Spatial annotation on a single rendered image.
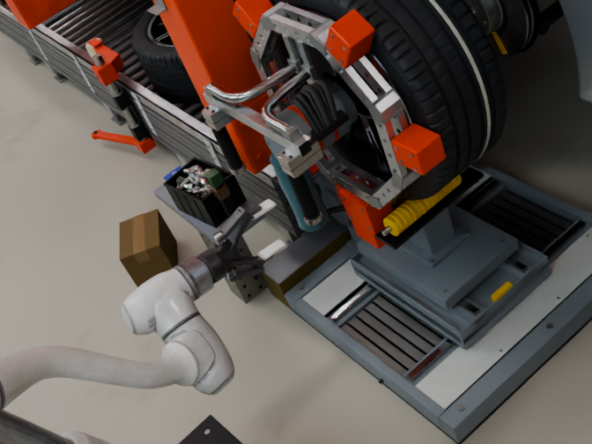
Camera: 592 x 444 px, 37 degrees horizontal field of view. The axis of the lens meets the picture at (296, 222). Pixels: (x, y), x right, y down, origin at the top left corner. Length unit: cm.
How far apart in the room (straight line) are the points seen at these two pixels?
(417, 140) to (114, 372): 82
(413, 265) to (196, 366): 95
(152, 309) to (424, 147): 69
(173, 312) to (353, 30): 72
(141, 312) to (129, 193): 195
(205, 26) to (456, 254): 97
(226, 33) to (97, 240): 147
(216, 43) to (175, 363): 97
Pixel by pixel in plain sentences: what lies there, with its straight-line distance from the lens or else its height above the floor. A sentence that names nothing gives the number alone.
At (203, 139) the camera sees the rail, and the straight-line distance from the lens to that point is 324.
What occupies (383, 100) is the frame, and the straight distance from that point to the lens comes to 196.
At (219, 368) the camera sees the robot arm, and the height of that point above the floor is 71.
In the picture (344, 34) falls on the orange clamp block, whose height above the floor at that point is 114.
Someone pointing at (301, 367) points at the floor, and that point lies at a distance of 279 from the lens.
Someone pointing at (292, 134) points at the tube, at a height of 100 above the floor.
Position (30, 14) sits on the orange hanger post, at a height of 59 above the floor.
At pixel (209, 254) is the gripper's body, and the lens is 199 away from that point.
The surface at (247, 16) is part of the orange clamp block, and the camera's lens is 224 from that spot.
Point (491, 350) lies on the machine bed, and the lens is 256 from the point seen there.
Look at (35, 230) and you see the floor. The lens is 396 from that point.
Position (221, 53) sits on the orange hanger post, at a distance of 248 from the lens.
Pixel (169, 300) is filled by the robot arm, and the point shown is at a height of 84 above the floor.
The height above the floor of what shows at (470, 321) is 16.
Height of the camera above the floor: 207
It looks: 39 degrees down
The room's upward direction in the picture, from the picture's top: 24 degrees counter-clockwise
